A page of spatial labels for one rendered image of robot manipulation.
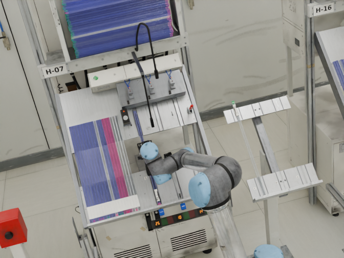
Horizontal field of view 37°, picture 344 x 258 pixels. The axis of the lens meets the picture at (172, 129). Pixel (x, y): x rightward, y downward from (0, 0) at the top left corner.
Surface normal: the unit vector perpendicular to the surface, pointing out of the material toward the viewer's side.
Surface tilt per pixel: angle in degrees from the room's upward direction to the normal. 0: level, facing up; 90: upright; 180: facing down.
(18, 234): 90
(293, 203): 0
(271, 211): 90
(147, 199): 43
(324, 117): 0
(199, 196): 83
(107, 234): 90
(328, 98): 0
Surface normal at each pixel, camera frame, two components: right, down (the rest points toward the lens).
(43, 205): -0.15, -0.85
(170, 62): 0.04, -0.32
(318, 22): 0.22, 0.46
